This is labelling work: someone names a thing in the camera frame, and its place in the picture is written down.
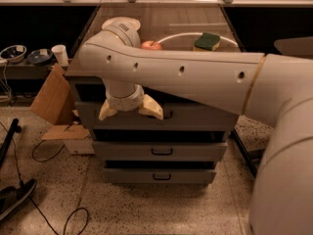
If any black floor cable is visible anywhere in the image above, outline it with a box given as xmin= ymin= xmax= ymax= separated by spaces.
xmin=0 ymin=120 xmax=90 ymax=235

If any grey side shelf left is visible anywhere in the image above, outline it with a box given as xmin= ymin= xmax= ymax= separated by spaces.
xmin=0 ymin=60 xmax=66 ymax=80

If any black stand leg left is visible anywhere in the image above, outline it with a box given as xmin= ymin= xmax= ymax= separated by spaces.
xmin=0 ymin=118 xmax=22 ymax=167

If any grey bottom drawer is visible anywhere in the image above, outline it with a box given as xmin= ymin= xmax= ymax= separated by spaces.
xmin=103 ymin=168 xmax=216 ymax=184

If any grey drawer cabinet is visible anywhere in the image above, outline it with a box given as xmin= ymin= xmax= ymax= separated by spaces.
xmin=66 ymin=5 xmax=237 ymax=170

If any black metal stand right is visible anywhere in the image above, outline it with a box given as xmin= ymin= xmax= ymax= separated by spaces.
xmin=230 ymin=130 xmax=265 ymax=177

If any grey drawer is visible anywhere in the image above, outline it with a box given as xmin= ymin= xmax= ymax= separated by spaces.
xmin=103 ymin=168 xmax=216 ymax=184
xmin=75 ymin=102 xmax=238 ymax=131
xmin=93 ymin=141 xmax=227 ymax=162

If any white paper bowl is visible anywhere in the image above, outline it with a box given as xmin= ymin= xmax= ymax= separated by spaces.
xmin=102 ymin=17 xmax=141 ymax=30

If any grey middle drawer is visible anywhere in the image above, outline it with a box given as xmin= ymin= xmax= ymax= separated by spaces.
xmin=93 ymin=141 xmax=227 ymax=162

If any dark blue bowl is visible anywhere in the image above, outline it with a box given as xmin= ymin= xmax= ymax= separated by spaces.
xmin=27 ymin=49 xmax=53 ymax=66

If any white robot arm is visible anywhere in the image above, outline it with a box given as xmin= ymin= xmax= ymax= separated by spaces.
xmin=78 ymin=23 xmax=313 ymax=235

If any grey top drawer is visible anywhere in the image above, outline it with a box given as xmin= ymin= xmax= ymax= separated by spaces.
xmin=75 ymin=102 xmax=238 ymax=131

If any green yellow sponge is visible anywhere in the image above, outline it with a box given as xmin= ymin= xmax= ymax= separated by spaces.
xmin=194 ymin=32 xmax=220 ymax=51

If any white paper cup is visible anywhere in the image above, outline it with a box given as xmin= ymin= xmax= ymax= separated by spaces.
xmin=52 ymin=44 xmax=68 ymax=67

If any brown cardboard box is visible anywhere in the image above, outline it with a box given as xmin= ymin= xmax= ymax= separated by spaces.
xmin=30 ymin=64 xmax=89 ymax=140

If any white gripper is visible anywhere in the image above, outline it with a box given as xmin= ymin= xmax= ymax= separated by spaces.
xmin=99 ymin=85 xmax=163 ymax=120

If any blue white bowl left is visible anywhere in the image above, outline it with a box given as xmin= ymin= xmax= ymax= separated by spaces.
xmin=0 ymin=45 xmax=26 ymax=64

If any black shoe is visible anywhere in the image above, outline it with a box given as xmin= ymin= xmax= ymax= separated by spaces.
xmin=0 ymin=179 xmax=37 ymax=221

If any red apple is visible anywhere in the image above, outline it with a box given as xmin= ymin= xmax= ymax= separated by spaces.
xmin=141 ymin=40 xmax=162 ymax=50

